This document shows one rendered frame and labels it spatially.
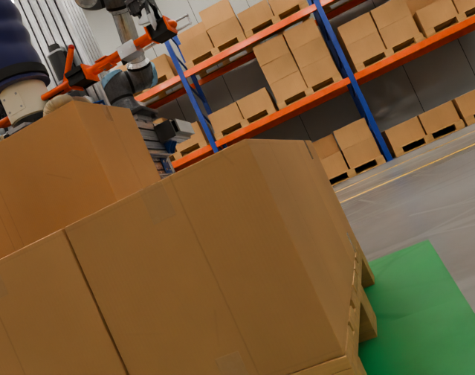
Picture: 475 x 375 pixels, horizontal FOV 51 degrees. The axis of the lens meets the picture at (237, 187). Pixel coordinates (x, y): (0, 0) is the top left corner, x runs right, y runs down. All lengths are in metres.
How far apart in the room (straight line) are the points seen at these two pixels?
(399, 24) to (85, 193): 8.00
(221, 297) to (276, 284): 0.10
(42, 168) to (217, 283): 1.00
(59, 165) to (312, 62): 7.61
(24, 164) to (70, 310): 0.86
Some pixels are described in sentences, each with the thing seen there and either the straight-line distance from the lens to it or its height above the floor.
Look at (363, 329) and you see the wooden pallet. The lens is 1.32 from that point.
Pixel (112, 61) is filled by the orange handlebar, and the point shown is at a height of 1.09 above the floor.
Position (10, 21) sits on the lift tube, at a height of 1.40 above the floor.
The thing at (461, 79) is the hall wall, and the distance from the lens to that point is 10.56.
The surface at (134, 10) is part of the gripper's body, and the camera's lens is 1.82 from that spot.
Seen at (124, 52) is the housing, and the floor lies 1.08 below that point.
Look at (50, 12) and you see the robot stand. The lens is 2.93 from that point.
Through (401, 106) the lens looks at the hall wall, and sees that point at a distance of 10.31.
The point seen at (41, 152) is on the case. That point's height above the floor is 0.87.
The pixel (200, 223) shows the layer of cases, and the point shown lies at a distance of 0.87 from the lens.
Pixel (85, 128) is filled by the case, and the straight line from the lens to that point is 1.66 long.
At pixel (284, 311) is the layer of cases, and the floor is 0.25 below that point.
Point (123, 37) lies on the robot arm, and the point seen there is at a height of 1.35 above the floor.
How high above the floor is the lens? 0.45
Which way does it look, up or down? 1 degrees up
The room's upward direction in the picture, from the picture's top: 24 degrees counter-clockwise
